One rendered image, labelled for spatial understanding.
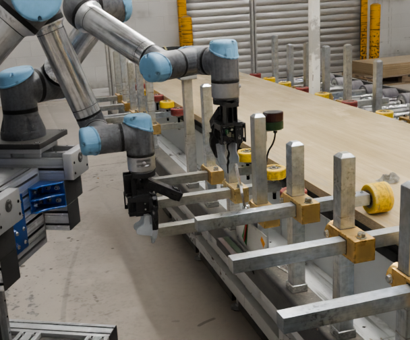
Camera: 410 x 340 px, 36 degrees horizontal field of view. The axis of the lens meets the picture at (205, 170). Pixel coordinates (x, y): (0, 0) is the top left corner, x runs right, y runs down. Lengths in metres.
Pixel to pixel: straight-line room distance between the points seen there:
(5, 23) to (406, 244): 1.02
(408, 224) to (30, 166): 1.37
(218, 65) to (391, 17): 10.15
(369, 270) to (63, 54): 1.00
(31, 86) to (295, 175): 0.98
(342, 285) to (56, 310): 2.05
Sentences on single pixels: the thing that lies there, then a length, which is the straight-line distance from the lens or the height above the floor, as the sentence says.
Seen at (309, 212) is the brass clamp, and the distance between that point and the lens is 1.57.
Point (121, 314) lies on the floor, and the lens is 3.16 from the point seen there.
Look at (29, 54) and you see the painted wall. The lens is 9.69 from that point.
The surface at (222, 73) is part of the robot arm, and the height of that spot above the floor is 1.28.
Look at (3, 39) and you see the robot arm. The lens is 1.58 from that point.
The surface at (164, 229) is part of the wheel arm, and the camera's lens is 1.76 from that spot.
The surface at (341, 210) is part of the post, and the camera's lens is 1.40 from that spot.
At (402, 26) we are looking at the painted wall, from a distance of 11.87.
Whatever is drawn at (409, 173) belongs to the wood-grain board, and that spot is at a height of 0.90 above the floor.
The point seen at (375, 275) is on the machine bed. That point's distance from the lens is 1.77.
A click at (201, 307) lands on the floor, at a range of 3.15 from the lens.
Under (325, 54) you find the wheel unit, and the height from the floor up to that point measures 1.09.
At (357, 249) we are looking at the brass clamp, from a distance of 1.36.
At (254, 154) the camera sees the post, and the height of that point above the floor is 1.02.
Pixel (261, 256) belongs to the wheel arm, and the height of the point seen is 0.96.
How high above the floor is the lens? 1.49
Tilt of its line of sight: 16 degrees down
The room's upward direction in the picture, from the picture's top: 3 degrees counter-clockwise
